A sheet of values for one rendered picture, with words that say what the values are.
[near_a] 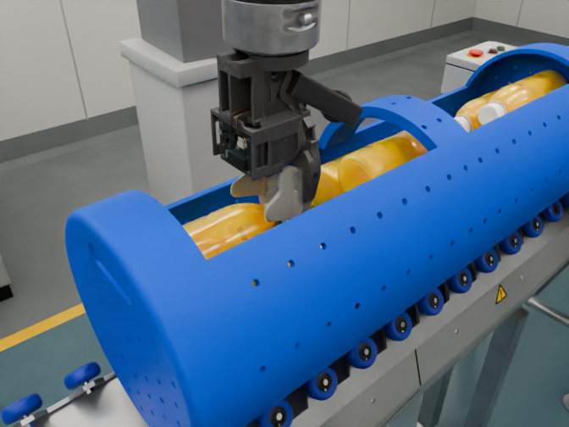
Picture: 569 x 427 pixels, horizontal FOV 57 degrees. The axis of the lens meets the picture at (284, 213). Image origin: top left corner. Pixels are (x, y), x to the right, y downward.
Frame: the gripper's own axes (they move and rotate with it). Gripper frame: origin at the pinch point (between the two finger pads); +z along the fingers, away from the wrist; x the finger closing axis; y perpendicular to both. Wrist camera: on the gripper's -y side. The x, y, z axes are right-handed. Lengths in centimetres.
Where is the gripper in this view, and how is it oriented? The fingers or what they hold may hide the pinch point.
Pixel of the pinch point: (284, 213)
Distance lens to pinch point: 61.6
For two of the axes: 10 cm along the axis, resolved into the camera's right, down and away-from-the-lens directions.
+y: -7.6, 3.5, -5.4
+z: -0.2, 8.3, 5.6
